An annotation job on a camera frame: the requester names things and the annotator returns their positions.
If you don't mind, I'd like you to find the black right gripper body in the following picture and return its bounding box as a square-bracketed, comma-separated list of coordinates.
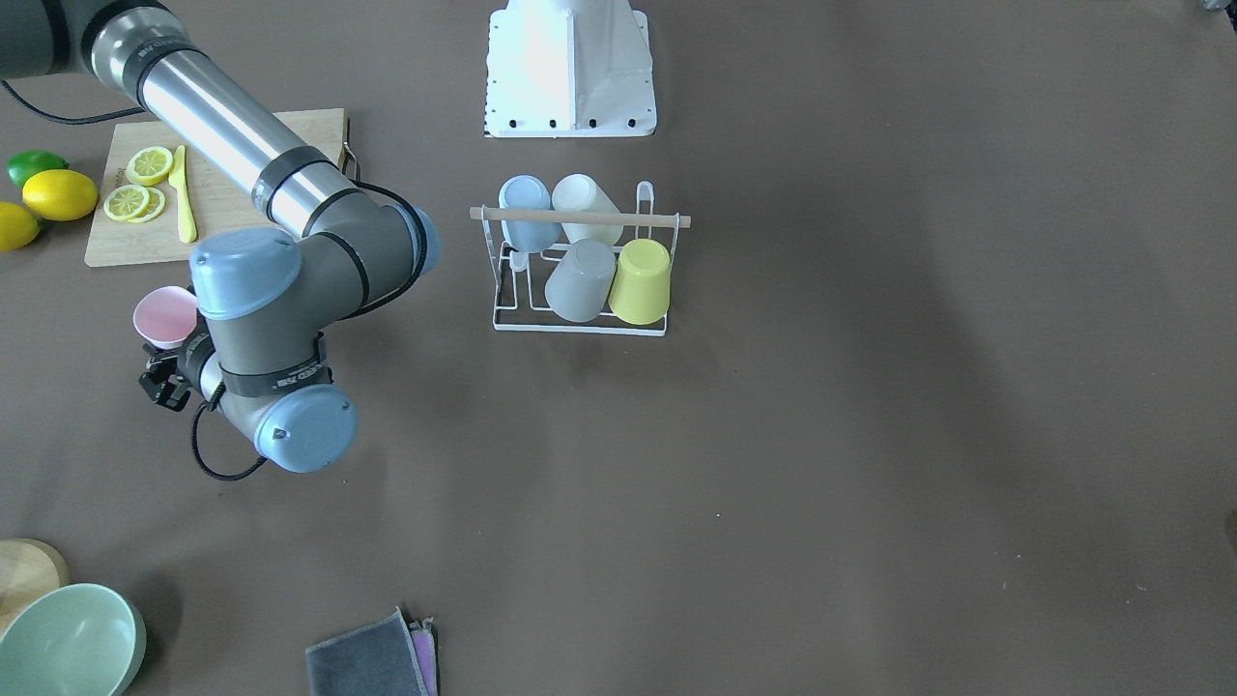
[139, 337, 216, 413]

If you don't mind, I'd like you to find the pink plastic cup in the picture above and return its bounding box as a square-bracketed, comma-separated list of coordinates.
[131, 286, 198, 351]

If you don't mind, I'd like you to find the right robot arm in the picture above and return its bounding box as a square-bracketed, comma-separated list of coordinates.
[2, 1, 439, 473]

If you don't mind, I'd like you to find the blue plastic cup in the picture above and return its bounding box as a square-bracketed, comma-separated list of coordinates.
[497, 176, 562, 253]

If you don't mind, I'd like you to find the grey plastic cup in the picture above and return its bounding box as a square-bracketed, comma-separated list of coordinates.
[546, 239, 616, 323]

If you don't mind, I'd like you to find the white plastic cup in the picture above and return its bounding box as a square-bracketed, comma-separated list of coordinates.
[550, 173, 623, 247]

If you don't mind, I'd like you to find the yellow plastic cup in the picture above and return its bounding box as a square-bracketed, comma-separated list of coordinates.
[607, 239, 670, 326]

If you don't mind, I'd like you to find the bamboo cutting board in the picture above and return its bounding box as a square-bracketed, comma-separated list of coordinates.
[84, 108, 349, 268]

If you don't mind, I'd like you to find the lemon slice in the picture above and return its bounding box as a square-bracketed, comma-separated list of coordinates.
[124, 146, 174, 187]
[101, 184, 152, 223]

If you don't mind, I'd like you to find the yellow plastic knife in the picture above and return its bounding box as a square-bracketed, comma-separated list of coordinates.
[167, 145, 198, 244]

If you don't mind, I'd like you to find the whole lemon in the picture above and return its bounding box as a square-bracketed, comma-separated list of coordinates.
[21, 171, 99, 221]
[0, 202, 41, 252]

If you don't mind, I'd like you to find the green lime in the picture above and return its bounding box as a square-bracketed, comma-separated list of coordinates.
[6, 150, 71, 189]

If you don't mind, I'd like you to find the green bowl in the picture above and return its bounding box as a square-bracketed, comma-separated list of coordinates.
[1, 584, 147, 695]

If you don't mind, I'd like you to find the grey folded cloth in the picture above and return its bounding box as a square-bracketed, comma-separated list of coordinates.
[306, 609, 423, 695]

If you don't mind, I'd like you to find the purple cloth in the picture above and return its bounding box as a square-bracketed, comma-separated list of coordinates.
[408, 617, 439, 696]

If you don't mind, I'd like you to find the white wire cup rack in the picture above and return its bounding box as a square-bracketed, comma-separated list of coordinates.
[470, 176, 691, 336]

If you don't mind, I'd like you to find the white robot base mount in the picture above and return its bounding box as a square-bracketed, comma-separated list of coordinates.
[482, 1, 658, 138]

